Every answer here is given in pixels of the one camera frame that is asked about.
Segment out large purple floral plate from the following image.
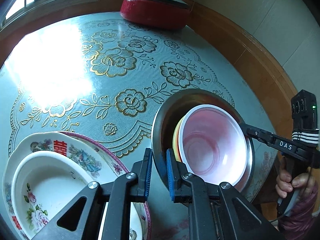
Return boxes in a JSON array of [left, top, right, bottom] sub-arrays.
[[59, 131, 152, 239]]

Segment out small white rose dish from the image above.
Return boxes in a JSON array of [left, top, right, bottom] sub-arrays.
[[11, 150, 137, 240]]

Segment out stainless steel bowl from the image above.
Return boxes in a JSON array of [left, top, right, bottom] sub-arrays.
[[151, 89, 255, 192]]

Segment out person right hand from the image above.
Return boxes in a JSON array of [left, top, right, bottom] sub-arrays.
[[276, 157, 318, 199]]

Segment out pink jacket right sleeve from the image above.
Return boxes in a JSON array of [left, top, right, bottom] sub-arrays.
[[278, 184, 318, 239]]

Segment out floral plastic tablecloth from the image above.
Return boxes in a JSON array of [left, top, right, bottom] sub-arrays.
[[0, 11, 279, 240]]

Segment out red plastic bowl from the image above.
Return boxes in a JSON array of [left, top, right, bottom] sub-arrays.
[[178, 104, 247, 186]]

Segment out red pot with lid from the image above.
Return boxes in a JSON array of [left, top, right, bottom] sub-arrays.
[[120, 0, 190, 30]]

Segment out yellow bowl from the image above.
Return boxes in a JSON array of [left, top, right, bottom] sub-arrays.
[[172, 117, 184, 162]]

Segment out white plate red characters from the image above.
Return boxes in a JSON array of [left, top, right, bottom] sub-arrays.
[[2, 131, 144, 240]]

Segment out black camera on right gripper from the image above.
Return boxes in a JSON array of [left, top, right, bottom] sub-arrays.
[[291, 89, 319, 148]]

